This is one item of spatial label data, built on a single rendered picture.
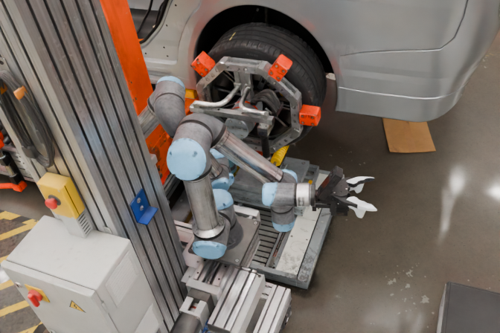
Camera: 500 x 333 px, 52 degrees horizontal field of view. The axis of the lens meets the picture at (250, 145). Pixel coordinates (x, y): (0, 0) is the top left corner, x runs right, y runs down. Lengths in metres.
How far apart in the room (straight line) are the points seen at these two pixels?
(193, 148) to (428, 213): 2.01
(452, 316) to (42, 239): 1.68
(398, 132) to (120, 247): 2.53
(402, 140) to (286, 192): 2.14
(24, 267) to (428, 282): 2.04
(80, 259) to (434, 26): 1.67
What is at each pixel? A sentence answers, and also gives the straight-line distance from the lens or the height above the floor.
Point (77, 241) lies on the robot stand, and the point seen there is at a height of 1.23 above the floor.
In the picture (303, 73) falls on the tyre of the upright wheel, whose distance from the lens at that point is 2.49.
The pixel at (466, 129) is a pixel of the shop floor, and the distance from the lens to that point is 3.85.
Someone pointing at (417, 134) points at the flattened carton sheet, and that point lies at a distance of 3.73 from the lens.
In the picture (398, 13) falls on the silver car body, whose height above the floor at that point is 1.33.
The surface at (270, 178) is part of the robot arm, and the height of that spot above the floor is 1.19.
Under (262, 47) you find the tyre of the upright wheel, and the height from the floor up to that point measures 1.17.
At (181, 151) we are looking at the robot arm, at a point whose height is 1.45.
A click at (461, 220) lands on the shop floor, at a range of 3.25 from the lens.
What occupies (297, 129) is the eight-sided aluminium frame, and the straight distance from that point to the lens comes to 2.55.
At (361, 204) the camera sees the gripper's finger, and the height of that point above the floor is 1.25.
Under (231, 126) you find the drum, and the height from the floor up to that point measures 0.86.
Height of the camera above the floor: 2.43
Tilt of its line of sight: 41 degrees down
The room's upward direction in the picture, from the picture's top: 8 degrees counter-clockwise
